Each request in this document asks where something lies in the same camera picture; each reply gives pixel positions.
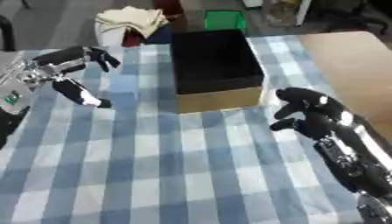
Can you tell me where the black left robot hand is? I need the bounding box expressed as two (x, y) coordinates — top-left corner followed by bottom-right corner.
(31, 45), (123, 109)

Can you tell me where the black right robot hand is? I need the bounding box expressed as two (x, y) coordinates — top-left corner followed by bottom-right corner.
(268, 87), (369, 142)

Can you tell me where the cardboard box with black inside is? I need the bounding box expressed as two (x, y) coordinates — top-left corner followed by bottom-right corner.
(170, 28), (267, 115)

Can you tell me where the cream folded cloth pile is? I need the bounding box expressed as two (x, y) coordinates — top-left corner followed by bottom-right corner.
(93, 5), (172, 39)

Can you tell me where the green bin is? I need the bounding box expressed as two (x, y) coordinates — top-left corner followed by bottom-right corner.
(202, 10), (249, 32)

